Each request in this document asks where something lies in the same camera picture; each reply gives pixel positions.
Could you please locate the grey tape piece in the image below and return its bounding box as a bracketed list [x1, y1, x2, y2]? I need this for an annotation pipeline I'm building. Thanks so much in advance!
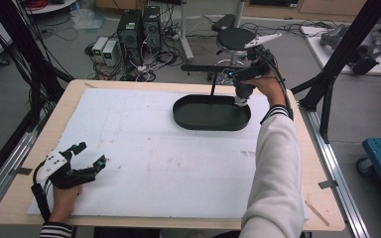
[317, 179, 339, 190]
[8, 167, 34, 177]

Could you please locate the white floor board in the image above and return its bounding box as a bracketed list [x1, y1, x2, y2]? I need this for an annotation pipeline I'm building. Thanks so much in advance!
[300, 25, 381, 77]

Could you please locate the black metal frame post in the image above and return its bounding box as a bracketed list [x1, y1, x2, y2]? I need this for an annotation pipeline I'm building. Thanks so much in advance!
[290, 0, 381, 144]
[0, 0, 75, 133]

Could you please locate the black computer tower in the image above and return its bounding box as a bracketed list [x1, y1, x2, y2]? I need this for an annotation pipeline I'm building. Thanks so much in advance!
[142, 5, 163, 52]
[116, 9, 144, 66]

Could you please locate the white power supply box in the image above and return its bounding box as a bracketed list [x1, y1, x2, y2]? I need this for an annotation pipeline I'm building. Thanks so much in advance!
[91, 37, 109, 62]
[102, 40, 119, 67]

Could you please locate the small plush doll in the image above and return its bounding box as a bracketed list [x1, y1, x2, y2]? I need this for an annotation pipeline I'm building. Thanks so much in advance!
[233, 82, 256, 108]

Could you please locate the white desk leg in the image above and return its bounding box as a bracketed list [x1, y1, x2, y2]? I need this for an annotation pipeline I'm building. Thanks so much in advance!
[178, 0, 194, 62]

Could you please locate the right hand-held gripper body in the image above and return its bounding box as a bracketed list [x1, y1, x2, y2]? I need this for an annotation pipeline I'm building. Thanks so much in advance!
[243, 32, 283, 82]

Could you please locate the black flat box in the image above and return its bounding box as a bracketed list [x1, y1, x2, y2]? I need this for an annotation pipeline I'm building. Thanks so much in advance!
[211, 13, 237, 33]

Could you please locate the person's right hand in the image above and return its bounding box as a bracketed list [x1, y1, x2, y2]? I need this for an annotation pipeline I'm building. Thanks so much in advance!
[251, 72, 288, 107]

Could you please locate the black oval tray with hanger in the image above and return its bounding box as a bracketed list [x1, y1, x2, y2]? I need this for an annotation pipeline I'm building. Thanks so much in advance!
[172, 63, 256, 132]

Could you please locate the black round stool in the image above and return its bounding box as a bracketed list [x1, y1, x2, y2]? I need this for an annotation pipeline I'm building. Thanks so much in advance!
[207, 27, 261, 85]

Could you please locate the clear plastic bag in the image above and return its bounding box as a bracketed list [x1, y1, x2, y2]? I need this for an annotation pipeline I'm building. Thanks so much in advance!
[69, 8, 107, 32]

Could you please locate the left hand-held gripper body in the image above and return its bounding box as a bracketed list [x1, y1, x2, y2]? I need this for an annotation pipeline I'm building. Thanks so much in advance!
[34, 150, 96, 190]

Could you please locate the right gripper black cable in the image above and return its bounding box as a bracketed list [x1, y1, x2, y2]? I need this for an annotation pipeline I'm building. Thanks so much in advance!
[264, 54, 295, 121]

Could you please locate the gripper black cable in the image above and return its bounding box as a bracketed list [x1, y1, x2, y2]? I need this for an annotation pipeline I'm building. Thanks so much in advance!
[264, 54, 295, 121]
[30, 162, 53, 223]

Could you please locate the aluminium rail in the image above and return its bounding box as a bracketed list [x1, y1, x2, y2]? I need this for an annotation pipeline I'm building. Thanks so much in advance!
[0, 108, 58, 221]
[298, 100, 372, 238]

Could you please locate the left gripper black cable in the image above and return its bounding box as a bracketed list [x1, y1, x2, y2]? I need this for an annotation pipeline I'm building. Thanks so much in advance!
[30, 162, 53, 223]

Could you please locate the thin wooden stick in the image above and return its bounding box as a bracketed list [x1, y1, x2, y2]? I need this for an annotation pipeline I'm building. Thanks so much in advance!
[305, 199, 330, 228]

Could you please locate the white foam mat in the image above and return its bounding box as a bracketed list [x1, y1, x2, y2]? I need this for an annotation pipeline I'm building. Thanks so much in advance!
[27, 87, 311, 222]

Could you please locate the tangle of floor cables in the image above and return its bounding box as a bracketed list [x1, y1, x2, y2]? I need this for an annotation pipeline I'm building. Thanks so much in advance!
[84, 43, 185, 83]

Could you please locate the grey robot part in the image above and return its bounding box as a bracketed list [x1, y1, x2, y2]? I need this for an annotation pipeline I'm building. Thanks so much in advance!
[319, 23, 381, 75]

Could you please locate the person's left hand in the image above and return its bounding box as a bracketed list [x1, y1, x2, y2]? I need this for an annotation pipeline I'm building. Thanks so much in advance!
[48, 183, 84, 223]

